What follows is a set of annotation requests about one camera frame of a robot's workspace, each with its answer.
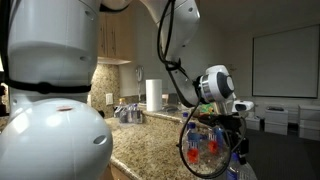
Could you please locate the white paper towel roll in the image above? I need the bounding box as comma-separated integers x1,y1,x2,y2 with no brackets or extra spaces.
145,78,163,113

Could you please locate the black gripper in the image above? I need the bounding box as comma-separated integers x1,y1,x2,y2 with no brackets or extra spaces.
199,101,250,164

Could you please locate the white wall board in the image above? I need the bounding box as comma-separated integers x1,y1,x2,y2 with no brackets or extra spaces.
252,24,320,99

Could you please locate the white storage box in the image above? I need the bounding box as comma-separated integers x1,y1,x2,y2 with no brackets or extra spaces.
264,122,290,136
298,104,320,125
245,116,262,132
264,108,290,124
298,125,320,142

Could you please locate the black plastic bowl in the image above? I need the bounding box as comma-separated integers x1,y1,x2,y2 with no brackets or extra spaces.
164,105,182,113

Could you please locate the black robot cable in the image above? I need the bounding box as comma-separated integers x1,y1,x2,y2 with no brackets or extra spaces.
0,0,249,179

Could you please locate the green tissue box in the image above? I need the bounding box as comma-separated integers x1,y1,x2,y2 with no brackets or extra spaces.
199,102,217,117

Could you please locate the black flat object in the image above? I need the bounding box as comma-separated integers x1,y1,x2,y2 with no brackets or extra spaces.
267,105,285,112

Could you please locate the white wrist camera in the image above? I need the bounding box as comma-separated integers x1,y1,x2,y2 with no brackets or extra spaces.
232,99,255,114

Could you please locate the wooden wall cabinet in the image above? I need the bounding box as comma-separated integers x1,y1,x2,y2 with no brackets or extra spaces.
97,6,136,65

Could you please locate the white bin with clear liner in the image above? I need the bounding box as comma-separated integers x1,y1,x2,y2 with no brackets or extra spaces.
219,156,259,180

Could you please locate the white wall outlet plate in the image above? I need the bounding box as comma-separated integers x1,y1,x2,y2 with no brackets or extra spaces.
105,93,114,106

